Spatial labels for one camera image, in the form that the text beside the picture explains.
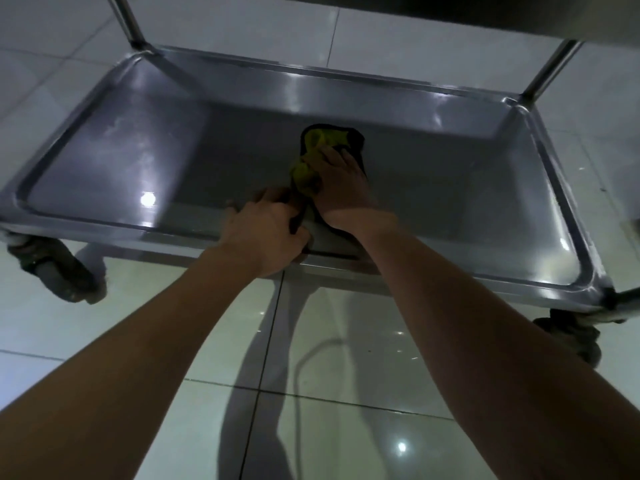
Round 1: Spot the person's left hand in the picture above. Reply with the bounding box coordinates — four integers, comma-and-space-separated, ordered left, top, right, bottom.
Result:
219, 187, 312, 278

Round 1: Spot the grey and yellow cleaning cloth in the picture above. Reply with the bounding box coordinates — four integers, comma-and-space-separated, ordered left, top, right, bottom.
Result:
289, 123, 371, 231

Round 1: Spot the black grip steel cart handle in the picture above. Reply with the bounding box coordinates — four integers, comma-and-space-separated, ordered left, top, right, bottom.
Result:
105, 0, 151, 51

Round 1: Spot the person's right forearm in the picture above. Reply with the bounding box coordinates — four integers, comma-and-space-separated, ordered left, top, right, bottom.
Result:
359, 219, 640, 480

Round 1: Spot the person's right hand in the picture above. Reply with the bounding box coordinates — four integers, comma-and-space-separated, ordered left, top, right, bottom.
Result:
299, 147, 399, 235

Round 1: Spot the person's left forearm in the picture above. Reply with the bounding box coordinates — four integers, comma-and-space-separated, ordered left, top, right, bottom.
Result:
0, 249, 261, 480

